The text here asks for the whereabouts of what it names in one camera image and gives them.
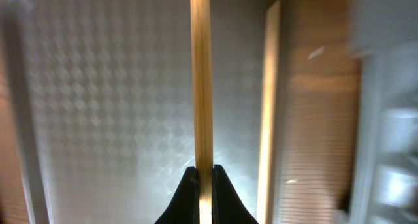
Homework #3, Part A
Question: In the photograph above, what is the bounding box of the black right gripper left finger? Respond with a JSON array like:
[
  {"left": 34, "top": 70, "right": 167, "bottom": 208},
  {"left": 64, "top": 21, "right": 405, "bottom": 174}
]
[{"left": 155, "top": 167, "right": 199, "bottom": 224}]

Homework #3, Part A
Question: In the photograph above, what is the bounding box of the grey dishwasher rack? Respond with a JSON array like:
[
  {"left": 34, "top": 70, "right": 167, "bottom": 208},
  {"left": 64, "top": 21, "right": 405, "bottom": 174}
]
[{"left": 349, "top": 0, "right": 417, "bottom": 223}]

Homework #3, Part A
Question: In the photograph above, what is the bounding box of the brown serving tray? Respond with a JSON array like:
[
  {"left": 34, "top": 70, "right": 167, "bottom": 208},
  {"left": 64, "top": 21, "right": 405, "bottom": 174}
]
[{"left": 3, "top": 0, "right": 291, "bottom": 224}]

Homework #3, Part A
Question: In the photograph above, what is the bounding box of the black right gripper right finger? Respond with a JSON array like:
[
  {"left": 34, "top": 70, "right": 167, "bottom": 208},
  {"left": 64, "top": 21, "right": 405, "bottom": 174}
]
[{"left": 212, "top": 165, "right": 258, "bottom": 224}]

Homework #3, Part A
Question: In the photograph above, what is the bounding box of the wooden chopstick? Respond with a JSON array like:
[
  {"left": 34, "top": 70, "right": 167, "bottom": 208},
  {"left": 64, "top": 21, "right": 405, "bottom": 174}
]
[
  {"left": 256, "top": 0, "right": 281, "bottom": 224},
  {"left": 190, "top": 0, "right": 213, "bottom": 224}
]

